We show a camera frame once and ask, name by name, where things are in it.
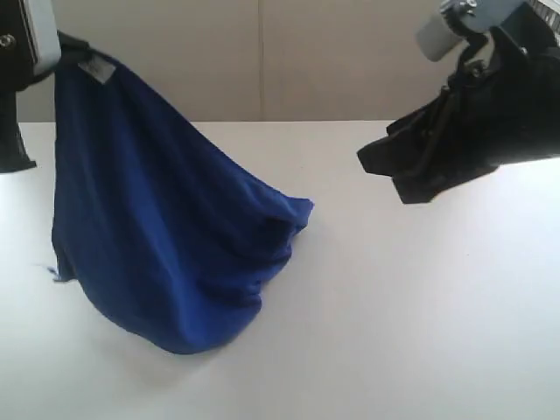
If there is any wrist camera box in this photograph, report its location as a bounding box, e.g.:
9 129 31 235
415 0 560 62
23 0 61 75

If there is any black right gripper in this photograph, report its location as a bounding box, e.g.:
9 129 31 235
357 25 559 204

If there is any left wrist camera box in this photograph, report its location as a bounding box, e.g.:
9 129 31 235
23 0 61 75

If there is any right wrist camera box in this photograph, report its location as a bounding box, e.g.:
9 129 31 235
415 0 560 62

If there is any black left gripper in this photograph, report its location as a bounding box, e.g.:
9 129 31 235
1 0 92 172

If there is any blue microfiber towel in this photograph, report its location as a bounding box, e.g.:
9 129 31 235
52 54 314 354

